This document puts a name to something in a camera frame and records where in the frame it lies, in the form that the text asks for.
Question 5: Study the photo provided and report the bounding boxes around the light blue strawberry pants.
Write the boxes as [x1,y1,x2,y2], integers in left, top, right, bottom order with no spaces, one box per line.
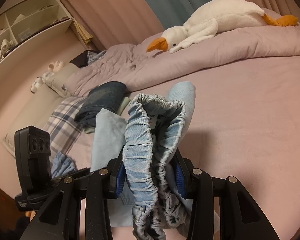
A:
[91,81,196,239]

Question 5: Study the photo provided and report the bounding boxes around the blue striped cloth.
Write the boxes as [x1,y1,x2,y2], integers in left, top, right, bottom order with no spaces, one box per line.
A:
[51,152,77,178]

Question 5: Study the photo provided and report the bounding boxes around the plaid pillow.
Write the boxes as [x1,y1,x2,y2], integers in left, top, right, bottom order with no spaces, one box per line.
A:
[43,96,85,160]

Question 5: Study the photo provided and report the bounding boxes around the beige cushion pillow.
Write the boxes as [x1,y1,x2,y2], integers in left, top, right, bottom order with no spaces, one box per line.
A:
[45,63,79,98]

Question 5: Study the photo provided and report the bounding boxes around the small white plush toy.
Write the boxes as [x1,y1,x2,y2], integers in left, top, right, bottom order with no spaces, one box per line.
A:
[31,61,65,94]

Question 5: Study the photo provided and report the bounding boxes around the folded dark denim jeans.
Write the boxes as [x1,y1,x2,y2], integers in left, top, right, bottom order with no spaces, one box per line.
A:
[74,81,126,129]

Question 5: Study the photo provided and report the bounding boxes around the dark clothes pile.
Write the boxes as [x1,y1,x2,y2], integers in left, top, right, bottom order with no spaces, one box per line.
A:
[70,50,107,68]

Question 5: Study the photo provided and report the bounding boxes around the mauve quilted duvet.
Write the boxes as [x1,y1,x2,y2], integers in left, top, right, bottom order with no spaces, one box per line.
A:
[65,24,300,96]

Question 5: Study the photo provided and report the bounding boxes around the pink curtain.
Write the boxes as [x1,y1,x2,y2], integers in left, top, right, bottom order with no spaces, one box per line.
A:
[61,0,300,49]

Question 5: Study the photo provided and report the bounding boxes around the white goose plush toy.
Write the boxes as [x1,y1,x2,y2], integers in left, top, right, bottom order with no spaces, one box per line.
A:
[146,0,298,53]

